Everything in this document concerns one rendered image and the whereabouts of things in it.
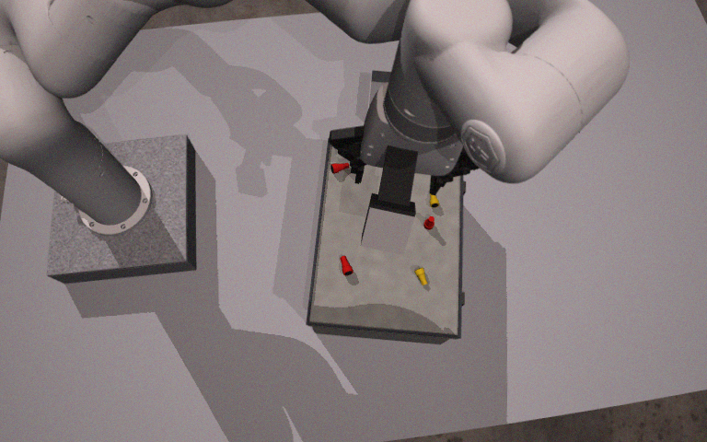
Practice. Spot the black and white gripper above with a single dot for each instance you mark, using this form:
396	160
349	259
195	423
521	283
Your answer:
367	145

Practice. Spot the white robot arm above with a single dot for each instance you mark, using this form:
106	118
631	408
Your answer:
513	112

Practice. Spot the grey flat rectangular case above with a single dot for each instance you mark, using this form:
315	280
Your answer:
383	298

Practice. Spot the red tapered cone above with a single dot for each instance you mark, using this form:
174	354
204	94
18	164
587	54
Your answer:
346	267
335	168
429	223

